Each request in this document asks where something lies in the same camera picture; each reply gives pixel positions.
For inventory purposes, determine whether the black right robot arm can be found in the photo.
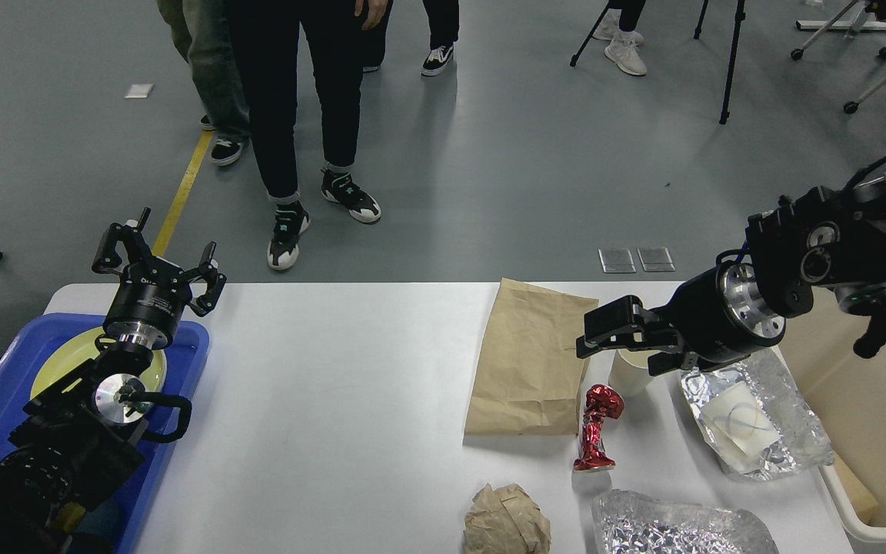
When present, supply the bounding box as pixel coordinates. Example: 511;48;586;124
575;155;886;376

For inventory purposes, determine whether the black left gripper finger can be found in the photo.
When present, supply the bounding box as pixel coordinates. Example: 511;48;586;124
182;242;226;318
91;208;152;275

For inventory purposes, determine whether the person in black leggings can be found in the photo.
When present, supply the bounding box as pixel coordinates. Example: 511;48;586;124
591;1;648;77

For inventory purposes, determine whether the floor outlet plate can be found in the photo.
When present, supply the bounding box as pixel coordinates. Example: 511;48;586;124
598;248;676;274

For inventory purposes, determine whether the crumpled brown paper ball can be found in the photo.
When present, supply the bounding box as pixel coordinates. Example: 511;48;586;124
464;483;551;553

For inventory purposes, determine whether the black tripod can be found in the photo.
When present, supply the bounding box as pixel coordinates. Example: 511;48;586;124
569;0;748;125

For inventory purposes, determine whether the brown paper in bin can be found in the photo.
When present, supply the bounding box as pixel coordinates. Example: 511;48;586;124
833;453;879;525

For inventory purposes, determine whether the brown paper bag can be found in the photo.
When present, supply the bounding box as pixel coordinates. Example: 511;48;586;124
465;279;598;437

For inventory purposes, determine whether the beige plastic bin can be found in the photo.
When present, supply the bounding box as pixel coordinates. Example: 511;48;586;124
778;289;886;542

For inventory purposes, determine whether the yellow plate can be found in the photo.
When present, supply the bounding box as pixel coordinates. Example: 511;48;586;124
29;326;168;399

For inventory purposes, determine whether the clear plastic bag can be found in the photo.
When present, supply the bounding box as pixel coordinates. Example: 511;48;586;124
679;349;834;482

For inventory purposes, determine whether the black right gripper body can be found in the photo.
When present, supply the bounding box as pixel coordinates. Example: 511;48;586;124
645;262;785;376

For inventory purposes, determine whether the red foil wrapper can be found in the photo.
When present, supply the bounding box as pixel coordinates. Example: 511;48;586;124
572;383;625;472

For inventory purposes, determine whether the rolling chair base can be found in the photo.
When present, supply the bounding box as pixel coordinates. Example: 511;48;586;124
788;1;886;116

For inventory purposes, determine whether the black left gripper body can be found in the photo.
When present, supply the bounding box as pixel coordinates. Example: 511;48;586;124
102;260;192;350

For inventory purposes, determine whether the person in black trousers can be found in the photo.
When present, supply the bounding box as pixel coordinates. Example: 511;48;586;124
360;1;458;77

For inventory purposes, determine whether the white paper cup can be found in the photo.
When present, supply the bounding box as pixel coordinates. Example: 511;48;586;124
608;349;657;399

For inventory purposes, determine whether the person in baggy jeans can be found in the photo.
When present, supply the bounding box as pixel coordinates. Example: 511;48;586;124
155;1;251;167

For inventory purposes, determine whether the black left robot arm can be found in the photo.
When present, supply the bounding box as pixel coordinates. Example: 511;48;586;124
0;209;228;553

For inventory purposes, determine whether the person in green-black sneakers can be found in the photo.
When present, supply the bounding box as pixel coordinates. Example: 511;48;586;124
225;1;389;271

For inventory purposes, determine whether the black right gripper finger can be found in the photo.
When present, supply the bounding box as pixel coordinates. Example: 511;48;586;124
575;327;682;360
583;295;662;331

